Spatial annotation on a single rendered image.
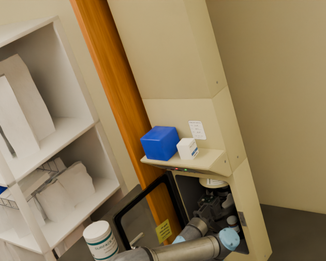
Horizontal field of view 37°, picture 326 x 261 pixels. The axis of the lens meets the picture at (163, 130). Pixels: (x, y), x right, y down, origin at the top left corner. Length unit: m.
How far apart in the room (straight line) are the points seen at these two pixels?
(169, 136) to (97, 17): 0.49
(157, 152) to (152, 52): 0.36
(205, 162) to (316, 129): 0.57
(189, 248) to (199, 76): 0.56
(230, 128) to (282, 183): 0.63
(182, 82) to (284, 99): 0.53
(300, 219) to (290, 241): 0.15
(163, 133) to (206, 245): 0.42
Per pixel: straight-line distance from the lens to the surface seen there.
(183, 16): 1.54
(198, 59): 1.57
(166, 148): 1.73
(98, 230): 2.32
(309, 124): 2.04
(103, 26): 1.77
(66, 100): 2.93
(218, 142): 1.70
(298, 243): 2.12
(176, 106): 1.72
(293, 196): 2.30
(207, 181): 1.88
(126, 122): 1.83
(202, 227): 1.82
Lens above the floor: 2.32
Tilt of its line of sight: 24 degrees down
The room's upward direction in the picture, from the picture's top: 19 degrees counter-clockwise
